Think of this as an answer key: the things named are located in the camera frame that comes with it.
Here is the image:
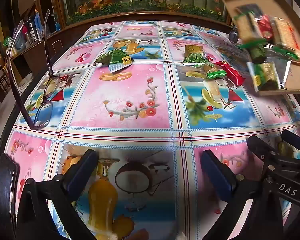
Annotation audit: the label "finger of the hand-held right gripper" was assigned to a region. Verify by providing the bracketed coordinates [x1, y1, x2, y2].
[247, 135, 278, 165]
[281, 129, 300, 153]

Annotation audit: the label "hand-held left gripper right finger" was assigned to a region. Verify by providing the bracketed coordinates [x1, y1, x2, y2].
[200, 149, 285, 240]

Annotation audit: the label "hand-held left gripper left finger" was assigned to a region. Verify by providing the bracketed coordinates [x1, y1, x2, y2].
[16, 149, 99, 240]

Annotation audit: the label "silver foil snack packet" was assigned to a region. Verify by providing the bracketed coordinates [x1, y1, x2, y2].
[267, 44, 294, 89]
[247, 62, 282, 92]

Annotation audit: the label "bright red snack packet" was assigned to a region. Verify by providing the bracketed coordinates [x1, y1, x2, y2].
[214, 60, 246, 88]

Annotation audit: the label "yellow snack packet green end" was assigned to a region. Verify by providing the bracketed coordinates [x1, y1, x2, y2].
[186, 62, 227, 80]

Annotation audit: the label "dark green snack packet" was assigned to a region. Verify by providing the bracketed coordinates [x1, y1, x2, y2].
[249, 44, 268, 64]

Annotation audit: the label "orange cracker packet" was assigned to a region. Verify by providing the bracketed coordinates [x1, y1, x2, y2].
[272, 17, 300, 63]

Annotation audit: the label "yellow green pea snack packet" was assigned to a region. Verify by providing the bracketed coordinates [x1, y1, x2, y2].
[182, 44, 214, 66]

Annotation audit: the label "dark red snack packet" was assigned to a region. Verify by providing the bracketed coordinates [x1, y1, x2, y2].
[257, 15, 275, 39]

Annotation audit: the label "cracker packet green ends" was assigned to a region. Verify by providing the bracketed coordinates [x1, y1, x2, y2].
[234, 11, 265, 49]

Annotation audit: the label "cardboard box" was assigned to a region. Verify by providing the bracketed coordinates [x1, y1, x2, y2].
[219, 0, 300, 97]

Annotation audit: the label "eyeglasses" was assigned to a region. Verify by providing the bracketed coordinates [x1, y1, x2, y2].
[7, 9, 62, 130]

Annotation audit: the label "dark carved wooden chair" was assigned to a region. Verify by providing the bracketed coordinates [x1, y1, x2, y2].
[0, 152, 20, 240]

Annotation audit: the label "white bucket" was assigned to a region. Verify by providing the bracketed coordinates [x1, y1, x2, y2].
[16, 74, 34, 92]

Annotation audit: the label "blue bottle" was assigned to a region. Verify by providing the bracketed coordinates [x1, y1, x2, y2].
[52, 14, 62, 32]

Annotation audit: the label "steel thermos flask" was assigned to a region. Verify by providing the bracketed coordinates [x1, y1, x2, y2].
[25, 16, 40, 44]

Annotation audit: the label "blue white carton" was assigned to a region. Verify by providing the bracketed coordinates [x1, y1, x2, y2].
[34, 12, 44, 40]

